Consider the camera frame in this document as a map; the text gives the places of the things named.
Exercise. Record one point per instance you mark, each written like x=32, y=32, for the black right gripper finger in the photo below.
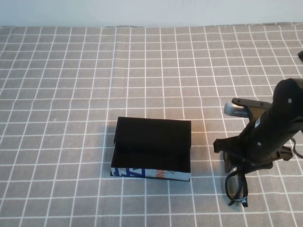
x=227, y=163
x=245, y=170

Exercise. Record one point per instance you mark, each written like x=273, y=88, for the black printed glasses case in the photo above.
x=154, y=134

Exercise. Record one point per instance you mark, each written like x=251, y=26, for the gray white-checked tablecloth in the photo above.
x=71, y=94

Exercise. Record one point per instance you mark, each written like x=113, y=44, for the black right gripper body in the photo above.
x=262, y=139

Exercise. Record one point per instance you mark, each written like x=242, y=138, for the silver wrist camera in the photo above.
x=236, y=109

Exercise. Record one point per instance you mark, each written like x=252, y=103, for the black-framed glasses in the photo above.
x=246, y=189

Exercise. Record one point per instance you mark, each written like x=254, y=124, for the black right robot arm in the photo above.
x=287, y=94

